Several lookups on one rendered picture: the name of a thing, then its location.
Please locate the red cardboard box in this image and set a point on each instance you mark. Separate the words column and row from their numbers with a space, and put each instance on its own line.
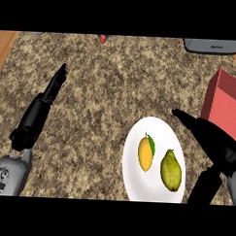
column 225, row 106

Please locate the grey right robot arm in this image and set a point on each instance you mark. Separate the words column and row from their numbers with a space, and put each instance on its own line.
column 234, row 189

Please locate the white round plate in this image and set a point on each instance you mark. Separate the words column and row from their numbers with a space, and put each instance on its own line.
column 154, row 160

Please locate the red and blue packet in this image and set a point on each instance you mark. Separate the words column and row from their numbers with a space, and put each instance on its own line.
column 103, row 38

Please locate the grey appliance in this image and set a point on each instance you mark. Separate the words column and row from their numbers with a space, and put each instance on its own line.
column 212, row 46

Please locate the yellow lemon with green leaf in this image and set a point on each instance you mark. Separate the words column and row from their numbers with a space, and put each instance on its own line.
column 145, row 153

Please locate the green pear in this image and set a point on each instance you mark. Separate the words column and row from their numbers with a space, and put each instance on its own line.
column 171, row 172

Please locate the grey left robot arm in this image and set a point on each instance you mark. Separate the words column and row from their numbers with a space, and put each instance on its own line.
column 8, row 176

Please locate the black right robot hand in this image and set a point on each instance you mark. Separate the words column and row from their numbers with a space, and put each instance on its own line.
column 213, row 140

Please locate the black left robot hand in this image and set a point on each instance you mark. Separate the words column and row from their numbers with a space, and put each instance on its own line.
column 35, row 114

